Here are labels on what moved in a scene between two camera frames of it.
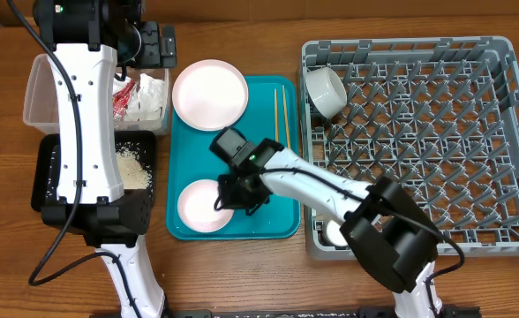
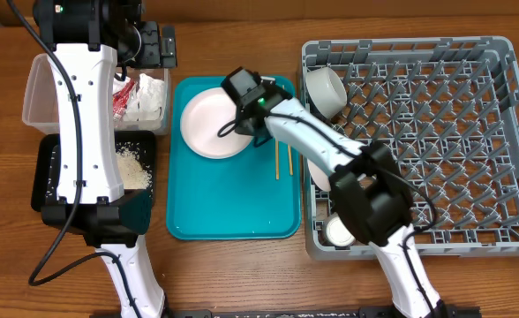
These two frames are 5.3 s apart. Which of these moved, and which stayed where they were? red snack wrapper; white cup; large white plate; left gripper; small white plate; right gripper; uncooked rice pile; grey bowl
Moved: right gripper; small white plate; large white plate
Stayed: left gripper; grey bowl; uncooked rice pile; white cup; red snack wrapper
